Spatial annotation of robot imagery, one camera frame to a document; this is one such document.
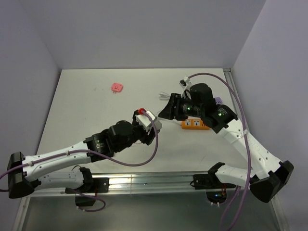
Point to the purple power strip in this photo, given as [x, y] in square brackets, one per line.
[218, 100]

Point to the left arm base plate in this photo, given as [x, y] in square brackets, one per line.
[98, 185]

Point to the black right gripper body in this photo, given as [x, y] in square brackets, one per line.
[185, 108]

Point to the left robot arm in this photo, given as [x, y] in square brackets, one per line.
[30, 173]

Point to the aluminium mounting rail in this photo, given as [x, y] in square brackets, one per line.
[135, 183]

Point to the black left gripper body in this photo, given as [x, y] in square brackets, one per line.
[141, 134]

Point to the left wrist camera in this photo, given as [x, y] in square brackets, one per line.
[147, 119]

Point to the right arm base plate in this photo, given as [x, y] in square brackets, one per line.
[208, 181]

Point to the orange power strip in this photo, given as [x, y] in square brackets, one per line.
[193, 124]

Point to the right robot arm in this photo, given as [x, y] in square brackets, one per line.
[265, 174]

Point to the pink flat plug adapter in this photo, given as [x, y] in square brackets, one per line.
[116, 87]

